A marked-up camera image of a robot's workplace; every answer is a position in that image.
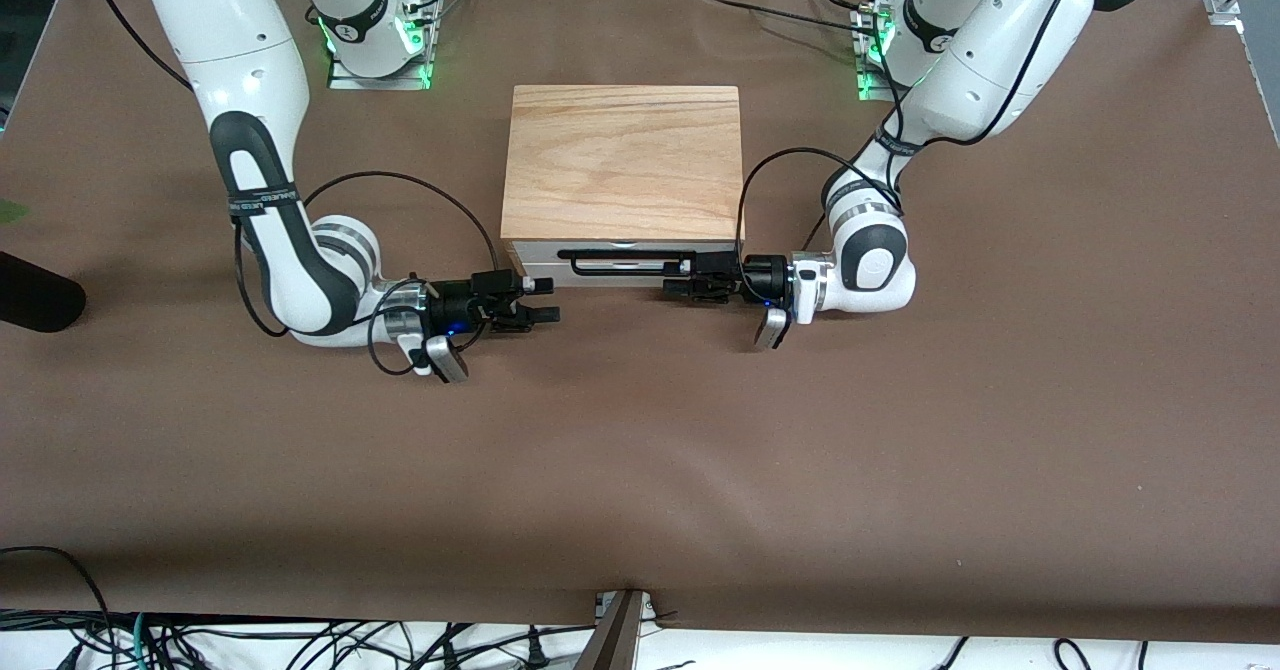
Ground white drawer with black handle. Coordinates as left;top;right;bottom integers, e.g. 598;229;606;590
510;241;737;278

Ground wooden drawer cabinet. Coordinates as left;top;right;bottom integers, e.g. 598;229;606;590
500;85;747;289

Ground brown table cover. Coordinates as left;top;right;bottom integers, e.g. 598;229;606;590
0;0;1280;643

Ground black cylinder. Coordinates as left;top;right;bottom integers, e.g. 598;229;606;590
0;253;87;334

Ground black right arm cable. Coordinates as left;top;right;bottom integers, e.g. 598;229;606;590
85;0;501;378

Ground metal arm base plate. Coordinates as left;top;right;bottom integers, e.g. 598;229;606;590
857;60;903;104
327;50;434;91

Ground long black table cable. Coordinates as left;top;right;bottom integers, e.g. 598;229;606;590
712;0;873;41

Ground white metal bracket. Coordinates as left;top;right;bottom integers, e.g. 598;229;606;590
596;590;657;623

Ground grey camera mount pole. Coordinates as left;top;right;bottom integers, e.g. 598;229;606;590
575;590;644;670

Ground tangled black floor cables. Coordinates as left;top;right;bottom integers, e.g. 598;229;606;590
0;610;601;670

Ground looped black floor cable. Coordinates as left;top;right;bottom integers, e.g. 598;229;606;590
0;546;113;641

